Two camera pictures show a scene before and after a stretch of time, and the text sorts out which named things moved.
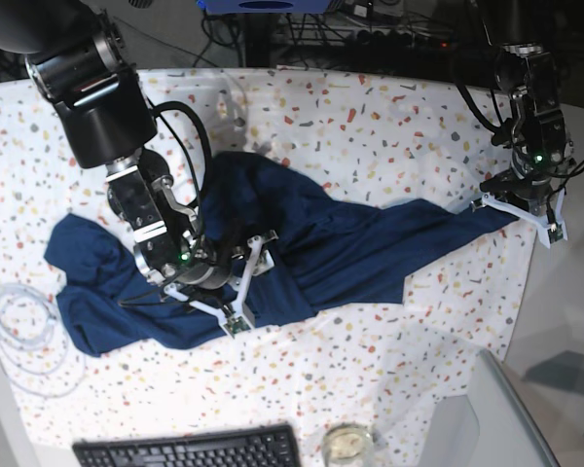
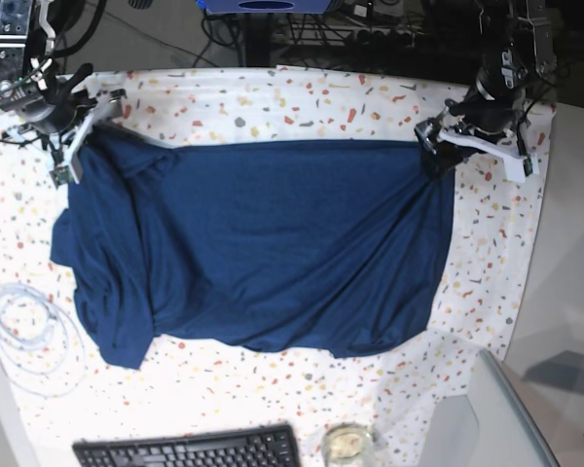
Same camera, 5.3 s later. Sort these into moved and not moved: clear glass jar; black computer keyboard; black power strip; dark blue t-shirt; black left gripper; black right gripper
Moved: black left gripper; black right gripper; dark blue t-shirt
Not moved: clear glass jar; black power strip; black computer keyboard
